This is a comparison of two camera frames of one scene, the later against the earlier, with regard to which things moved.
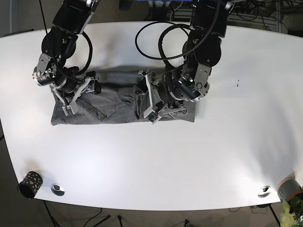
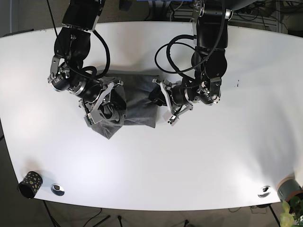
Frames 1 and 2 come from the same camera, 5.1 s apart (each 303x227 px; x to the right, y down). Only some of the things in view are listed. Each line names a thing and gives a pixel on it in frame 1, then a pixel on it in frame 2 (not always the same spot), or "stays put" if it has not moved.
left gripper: [73, 106] → [93, 116]
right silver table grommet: [264, 191] stays put
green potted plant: [292, 210] stays put
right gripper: [154, 114] → [176, 96]
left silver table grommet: [57, 189] stays put
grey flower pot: [288, 188] stays put
